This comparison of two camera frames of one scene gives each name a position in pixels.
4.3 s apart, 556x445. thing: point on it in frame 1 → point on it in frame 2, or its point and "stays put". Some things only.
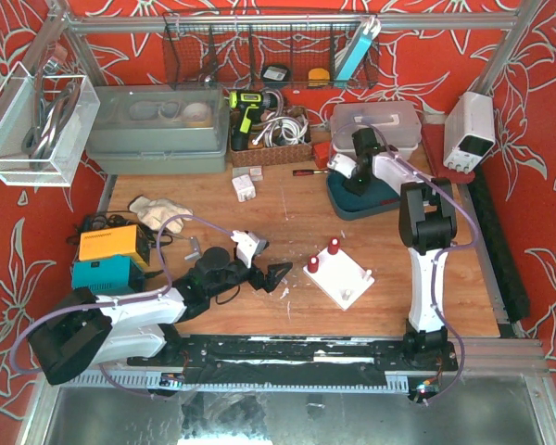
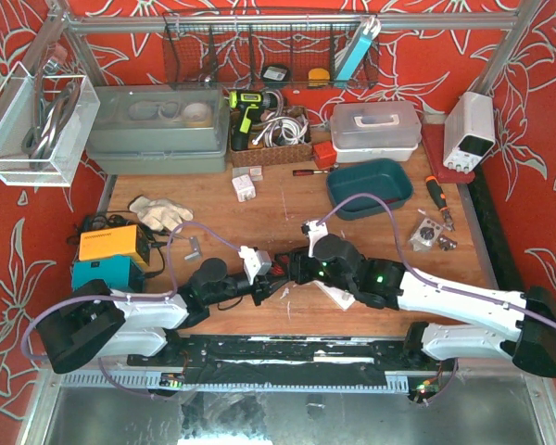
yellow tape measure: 318,77 stays put
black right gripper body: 358,177 → 296,267
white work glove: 154,213 stays put
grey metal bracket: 195,248 stays put
